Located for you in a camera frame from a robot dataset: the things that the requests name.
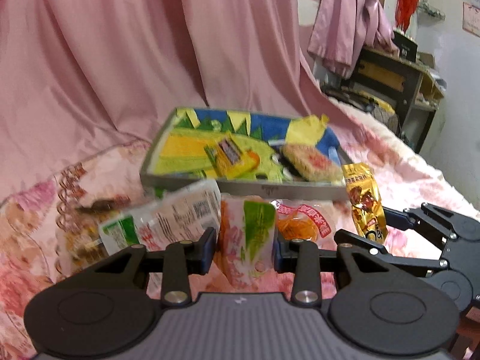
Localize gold candy packet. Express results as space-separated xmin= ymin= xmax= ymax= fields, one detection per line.
xmin=342 ymin=163 xmax=388 ymax=245

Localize white green snack pouch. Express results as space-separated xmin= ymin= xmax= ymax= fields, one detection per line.
xmin=98 ymin=180 xmax=221 ymax=255

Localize orange green white packet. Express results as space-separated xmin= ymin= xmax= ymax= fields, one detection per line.
xmin=215 ymin=194 xmax=277 ymax=290

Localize rice cracker clear packet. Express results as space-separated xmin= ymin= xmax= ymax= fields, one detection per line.
xmin=281 ymin=144 xmax=343 ymax=183

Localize mixed nuts clear bag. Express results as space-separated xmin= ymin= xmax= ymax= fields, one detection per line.
xmin=55 ymin=195 xmax=131 ymax=277

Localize yellow cracker packet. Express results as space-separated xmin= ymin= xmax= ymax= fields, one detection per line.
xmin=204 ymin=135 xmax=259 ymax=180

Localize orange tangerine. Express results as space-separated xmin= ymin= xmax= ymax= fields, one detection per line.
xmin=247 ymin=150 xmax=260 ymax=167

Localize dark blue stick packet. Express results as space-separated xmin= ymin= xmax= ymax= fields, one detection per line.
xmin=268 ymin=140 xmax=299 ymax=180

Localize floral bed cover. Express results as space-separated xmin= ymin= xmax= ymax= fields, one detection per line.
xmin=1 ymin=106 xmax=479 ymax=359

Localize orange jelly packet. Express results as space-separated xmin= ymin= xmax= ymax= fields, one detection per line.
xmin=270 ymin=199 xmax=335 ymax=245

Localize grey tray with dinosaur drawing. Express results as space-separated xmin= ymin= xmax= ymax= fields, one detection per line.
xmin=140 ymin=107 xmax=347 ymax=201

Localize black bag by bed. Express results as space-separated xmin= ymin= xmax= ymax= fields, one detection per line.
xmin=320 ymin=84 xmax=400 ymax=136

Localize dark wooden desk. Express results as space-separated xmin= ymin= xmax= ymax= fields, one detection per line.
xmin=331 ymin=47 xmax=444 ymax=153

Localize black box on desk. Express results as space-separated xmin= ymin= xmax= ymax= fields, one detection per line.
xmin=393 ymin=29 xmax=418 ymax=63

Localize hanging pink curtain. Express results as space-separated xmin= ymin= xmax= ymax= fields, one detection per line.
xmin=307 ymin=0 xmax=399 ymax=79

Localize pink satin sheet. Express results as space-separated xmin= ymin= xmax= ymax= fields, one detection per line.
xmin=1 ymin=0 xmax=356 ymax=197

